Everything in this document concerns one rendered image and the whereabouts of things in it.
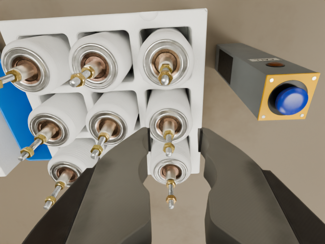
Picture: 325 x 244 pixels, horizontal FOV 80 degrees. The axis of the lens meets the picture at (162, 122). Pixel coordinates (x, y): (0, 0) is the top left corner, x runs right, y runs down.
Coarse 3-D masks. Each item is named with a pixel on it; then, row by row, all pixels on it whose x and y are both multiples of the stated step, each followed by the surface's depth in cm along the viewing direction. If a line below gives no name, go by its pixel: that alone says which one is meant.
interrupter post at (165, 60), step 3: (165, 57) 31; (162, 60) 30; (165, 60) 29; (168, 60) 30; (171, 60) 32; (159, 63) 30; (162, 63) 29; (165, 63) 29; (168, 63) 29; (171, 63) 29; (159, 66) 29; (171, 66) 29
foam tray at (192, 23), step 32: (32, 32) 37; (64, 32) 37; (96, 32) 47; (128, 32) 37; (192, 32) 36; (32, 96) 43; (96, 96) 46; (192, 96) 42; (192, 128) 46; (192, 160) 51
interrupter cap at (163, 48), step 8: (160, 40) 30; (168, 40) 30; (152, 48) 31; (160, 48) 31; (168, 48) 31; (176, 48) 31; (184, 48) 31; (144, 56) 31; (152, 56) 31; (160, 56) 32; (168, 56) 32; (176, 56) 31; (184, 56) 31; (144, 64) 32; (152, 64) 32; (176, 64) 32; (184, 64) 32; (152, 72) 33; (176, 72) 33; (184, 72) 32; (152, 80) 33; (176, 80) 33
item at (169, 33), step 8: (152, 32) 39; (160, 32) 31; (168, 32) 30; (176, 32) 32; (152, 40) 31; (176, 40) 30; (184, 40) 31; (144, 48) 31; (192, 56) 32; (192, 64) 32; (144, 72) 33; (184, 80) 34; (160, 88) 35; (168, 88) 34
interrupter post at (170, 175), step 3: (168, 168) 43; (171, 168) 43; (168, 171) 42; (171, 171) 42; (174, 171) 42; (168, 174) 41; (171, 174) 41; (174, 174) 42; (165, 177) 42; (168, 177) 41; (171, 177) 41; (174, 177) 41; (165, 180) 41; (174, 180) 41
